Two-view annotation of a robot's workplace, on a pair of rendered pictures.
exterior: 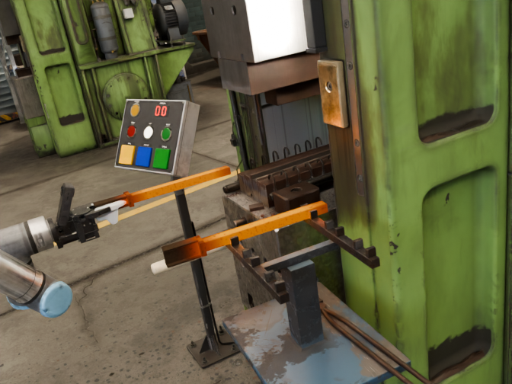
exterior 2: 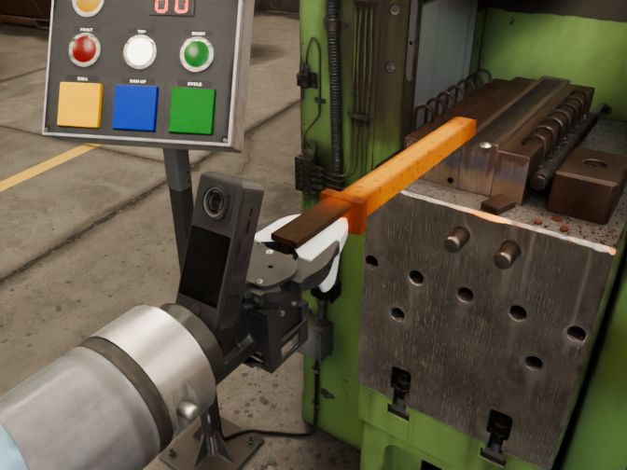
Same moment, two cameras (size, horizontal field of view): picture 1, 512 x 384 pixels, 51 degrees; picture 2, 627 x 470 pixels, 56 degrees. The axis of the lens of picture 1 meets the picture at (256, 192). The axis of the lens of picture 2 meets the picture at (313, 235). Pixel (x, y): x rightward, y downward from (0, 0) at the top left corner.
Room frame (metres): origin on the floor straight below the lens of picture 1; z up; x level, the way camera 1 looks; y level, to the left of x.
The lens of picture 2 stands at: (1.02, 0.65, 1.33)
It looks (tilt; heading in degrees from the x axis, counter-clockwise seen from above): 30 degrees down; 329
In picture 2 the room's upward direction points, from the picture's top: straight up
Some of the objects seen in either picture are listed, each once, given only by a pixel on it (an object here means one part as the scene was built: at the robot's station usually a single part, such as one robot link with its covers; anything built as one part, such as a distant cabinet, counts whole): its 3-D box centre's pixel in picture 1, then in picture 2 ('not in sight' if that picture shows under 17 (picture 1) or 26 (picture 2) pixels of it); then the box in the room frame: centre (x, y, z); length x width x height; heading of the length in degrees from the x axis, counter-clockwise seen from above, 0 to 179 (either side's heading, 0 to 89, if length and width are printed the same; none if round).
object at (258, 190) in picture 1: (306, 168); (506, 125); (1.72, -0.18, 0.96); 0.42 x 0.20 x 0.09; 115
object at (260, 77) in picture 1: (292, 61); not in sight; (1.72, -0.18, 1.32); 0.42 x 0.20 x 0.10; 115
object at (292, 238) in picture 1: (326, 242); (513, 255); (1.67, -0.21, 0.69); 0.56 x 0.38 x 0.45; 115
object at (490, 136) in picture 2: (309, 160); (522, 108); (1.69, -0.19, 0.99); 0.42 x 0.05 x 0.01; 115
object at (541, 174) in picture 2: (317, 180); (566, 146); (1.60, -0.20, 0.95); 0.34 x 0.03 x 0.03; 115
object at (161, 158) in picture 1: (162, 158); (192, 111); (1.94, 0.32, 1.01); 0.07 x 0.05 x 0.07; 50
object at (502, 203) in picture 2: (256, 206); (498, 204); (1.55, 0.01, 0.92); 0.04 x 0.03 x 0.01; 95
